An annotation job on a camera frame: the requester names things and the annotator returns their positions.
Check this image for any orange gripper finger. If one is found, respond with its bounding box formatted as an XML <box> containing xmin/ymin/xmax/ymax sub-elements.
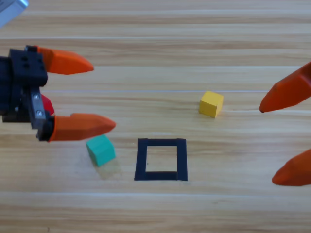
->
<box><xmin>259</xmin><ymin>60</ymin><xmax>311</xmax><ymax>114</ymax></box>
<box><xmin>36</xmin><ymin>113</ymin><xmax>117</xmax><ymax>143</ymax></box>
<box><xmin>271</xmin><ymin>148</ymin><xmax>311</xmax><ymax>187</ymax></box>

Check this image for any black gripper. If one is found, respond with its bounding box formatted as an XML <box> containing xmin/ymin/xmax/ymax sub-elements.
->
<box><xmin>0</xmin><ymin>45</ymin><xmax>94</xmax><ymax>130</ymax></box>

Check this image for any green wooden block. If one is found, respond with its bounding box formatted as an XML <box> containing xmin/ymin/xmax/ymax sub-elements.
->
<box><xmin>85</xmin><ymin>134</ymin><xmax>116</xmax><ymax>167</ymax></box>

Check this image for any red wooden block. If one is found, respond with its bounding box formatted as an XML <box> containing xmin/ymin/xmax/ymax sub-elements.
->
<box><xmin>40</xmin><ymin>93</ymin><xmax>55</xmax><ymax>116</ymax></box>

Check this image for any yellow wooden block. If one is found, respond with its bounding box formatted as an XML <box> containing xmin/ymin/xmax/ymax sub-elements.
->
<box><xmin>198</xmin><ymin>91</ymin><xmax>224</xmax><ymax>119</ymax></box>

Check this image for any black tape square outline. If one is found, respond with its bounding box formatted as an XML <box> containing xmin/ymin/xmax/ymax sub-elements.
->
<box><xmin>134</xmin><ymin>138</ymin><xmax>189</xmax><ymax>182</ymax></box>

